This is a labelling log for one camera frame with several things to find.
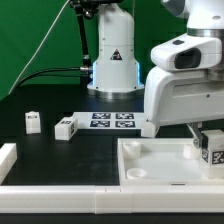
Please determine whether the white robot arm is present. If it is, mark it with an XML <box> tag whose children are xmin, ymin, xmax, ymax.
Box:
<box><xmin>88</xmin><ymin>0</ymin><xmax>224</xmax><ymax>148</ymax></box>

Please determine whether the white front fence rail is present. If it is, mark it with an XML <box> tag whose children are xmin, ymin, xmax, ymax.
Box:
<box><xmin>0</xmin><ymin>185</ymin><xmax>224</xmax><ymax>214</ymax></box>

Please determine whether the white left fence rail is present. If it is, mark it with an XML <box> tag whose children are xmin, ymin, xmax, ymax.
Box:
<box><xmin>0</xmin><ymin>143</ymin><xmax>17</xmax><ymax>185</ymax></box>

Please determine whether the white marker base plate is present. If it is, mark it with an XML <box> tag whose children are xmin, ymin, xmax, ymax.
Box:
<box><xmin>73</xmin><ymin>112</ymin><xmax>144</xmax><ymax>130</ymax></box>

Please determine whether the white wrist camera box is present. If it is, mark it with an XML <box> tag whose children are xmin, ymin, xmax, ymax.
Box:
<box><xmin>151</xmin><ymin>34</ymin><xmax>222</xmax><ymax>71</ymax></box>

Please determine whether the white thin cable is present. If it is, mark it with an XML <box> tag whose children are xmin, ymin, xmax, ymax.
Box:
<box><xmin>7</xmin><ymin>0</ymin><xmax>72</xmax><ymax>96</ymax></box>

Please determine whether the white fence rail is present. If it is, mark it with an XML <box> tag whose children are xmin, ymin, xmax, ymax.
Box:
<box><xmin>0</xmin><ymin>143</ymin><xmax>17</xmax><ymax>185</ymax></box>
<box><xmin>0</xmin><ymin>185</ymin><xmax>224</xmax><ymax>214</ymax></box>

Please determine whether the white square table top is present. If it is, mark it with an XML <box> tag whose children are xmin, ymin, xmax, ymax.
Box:
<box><xmin>117</xmin><ymin>138</ymin><xmax>224</xmax><ymax>186</ymax></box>

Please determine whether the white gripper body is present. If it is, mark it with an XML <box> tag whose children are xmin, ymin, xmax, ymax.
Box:
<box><xmin>144</xmin><ymin>67</ymin><xmax>224</xmax><ymax>127</ymax></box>

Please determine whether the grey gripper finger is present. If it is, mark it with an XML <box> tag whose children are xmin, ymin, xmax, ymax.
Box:
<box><xmin>187</xmin><ymin>122</ymin><xmax>203</xmax><ymax>149</ymax></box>

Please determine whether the black thick cable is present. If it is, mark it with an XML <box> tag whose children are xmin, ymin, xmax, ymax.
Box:
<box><xmin>15</xmin><ymin>66</ymin><xmax>93</xmax><ymax>88</ymax></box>

